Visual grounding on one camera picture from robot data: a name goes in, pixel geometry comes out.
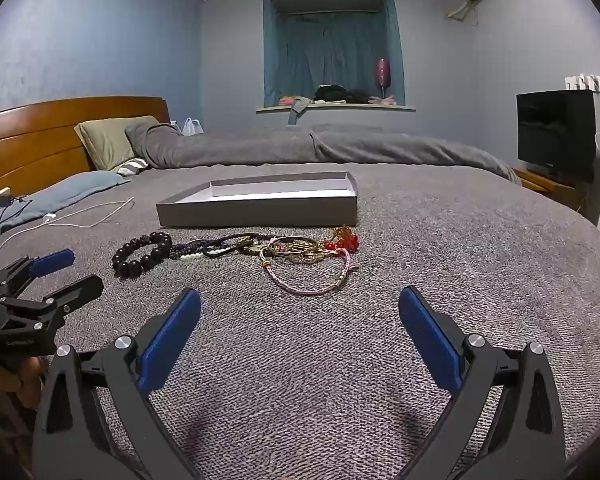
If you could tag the teal window curtain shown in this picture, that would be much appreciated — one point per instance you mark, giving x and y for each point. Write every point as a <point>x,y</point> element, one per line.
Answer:
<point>330,50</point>

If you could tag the wooden television stand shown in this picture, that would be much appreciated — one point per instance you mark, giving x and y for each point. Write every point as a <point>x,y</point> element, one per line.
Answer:
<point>550,185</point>

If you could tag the grey duvet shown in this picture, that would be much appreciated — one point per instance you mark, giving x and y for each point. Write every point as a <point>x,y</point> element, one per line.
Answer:
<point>280,147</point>

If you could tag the white wall hook rack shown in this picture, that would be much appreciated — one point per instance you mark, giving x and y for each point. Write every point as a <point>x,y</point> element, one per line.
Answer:
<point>582,82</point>

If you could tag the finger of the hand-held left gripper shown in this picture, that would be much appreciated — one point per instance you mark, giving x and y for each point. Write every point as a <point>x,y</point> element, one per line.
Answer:
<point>80,292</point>
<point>52,262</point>

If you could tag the blue pillow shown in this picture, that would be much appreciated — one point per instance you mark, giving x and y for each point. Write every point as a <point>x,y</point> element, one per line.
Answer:
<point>65,195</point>

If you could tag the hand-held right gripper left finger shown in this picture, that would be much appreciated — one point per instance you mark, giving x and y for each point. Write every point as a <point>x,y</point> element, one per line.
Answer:
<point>170,341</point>

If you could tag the person's left hand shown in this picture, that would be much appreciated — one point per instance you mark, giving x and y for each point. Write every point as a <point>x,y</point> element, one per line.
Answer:
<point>5,382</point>

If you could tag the striped pillow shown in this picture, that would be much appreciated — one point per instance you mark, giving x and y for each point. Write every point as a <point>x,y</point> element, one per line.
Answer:
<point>132,166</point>

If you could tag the white plastic bag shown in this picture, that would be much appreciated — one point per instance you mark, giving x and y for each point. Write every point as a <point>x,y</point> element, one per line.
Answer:
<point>192,127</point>

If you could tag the black television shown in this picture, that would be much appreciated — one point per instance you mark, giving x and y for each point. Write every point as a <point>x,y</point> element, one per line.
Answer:
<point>555,135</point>

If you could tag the wooden headboard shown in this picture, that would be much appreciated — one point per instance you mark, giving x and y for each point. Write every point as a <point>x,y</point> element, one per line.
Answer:
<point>30,145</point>

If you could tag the white pearl hair clip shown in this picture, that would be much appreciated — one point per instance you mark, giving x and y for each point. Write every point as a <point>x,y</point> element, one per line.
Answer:
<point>192,256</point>

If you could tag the olive green pillow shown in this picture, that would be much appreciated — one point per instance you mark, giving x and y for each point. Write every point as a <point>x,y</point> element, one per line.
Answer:
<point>105,142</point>

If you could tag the black bag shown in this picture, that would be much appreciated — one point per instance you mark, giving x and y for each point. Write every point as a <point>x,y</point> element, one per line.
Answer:
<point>330,93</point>

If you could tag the windowsill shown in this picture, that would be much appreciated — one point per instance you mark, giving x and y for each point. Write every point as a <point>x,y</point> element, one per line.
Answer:
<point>335,108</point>

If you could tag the pink glass vase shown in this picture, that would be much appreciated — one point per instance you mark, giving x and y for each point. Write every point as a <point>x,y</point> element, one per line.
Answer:
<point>382,75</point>

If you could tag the white charger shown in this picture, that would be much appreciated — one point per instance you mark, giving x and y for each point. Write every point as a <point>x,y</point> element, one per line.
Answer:
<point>1,199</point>

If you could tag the grey cloth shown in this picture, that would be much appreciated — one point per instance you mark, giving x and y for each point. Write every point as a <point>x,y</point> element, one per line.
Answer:
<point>297,107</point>

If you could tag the grey bed blanket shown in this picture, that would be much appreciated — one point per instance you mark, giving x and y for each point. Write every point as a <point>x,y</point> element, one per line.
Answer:
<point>305,370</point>

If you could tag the shallow grey cardboard box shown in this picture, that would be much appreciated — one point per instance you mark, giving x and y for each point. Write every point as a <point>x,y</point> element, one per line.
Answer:
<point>255,212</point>

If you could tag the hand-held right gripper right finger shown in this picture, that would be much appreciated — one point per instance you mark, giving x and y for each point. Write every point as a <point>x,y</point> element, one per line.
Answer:
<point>430,341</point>

